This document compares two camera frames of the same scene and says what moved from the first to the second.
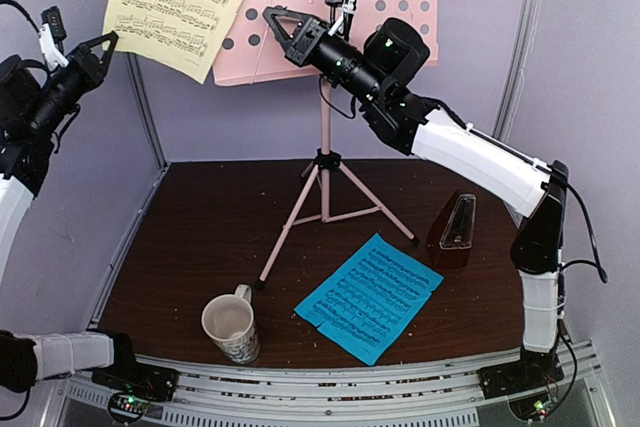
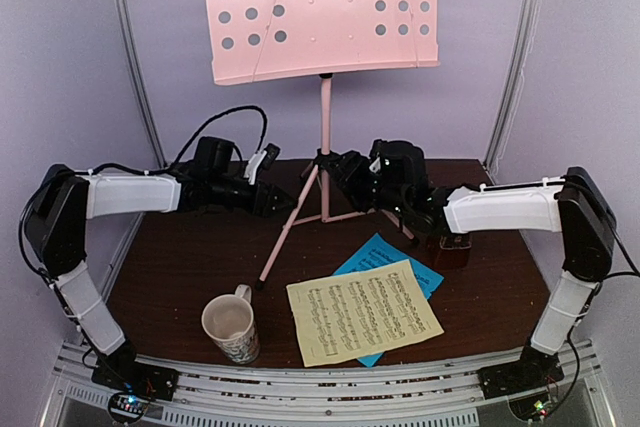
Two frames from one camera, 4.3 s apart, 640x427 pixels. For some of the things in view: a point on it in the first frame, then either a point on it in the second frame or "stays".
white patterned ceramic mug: x=229 y=320 stays
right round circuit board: x=534 y=407 stays
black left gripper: x=93 y=69 -> x=264 y=208
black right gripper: x=302 y=42 -> x=360 y=179
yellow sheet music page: x=176 y=6 -> x=355 y=315
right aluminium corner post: x=521 y=44 stays
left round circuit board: x=127 y=407 stays
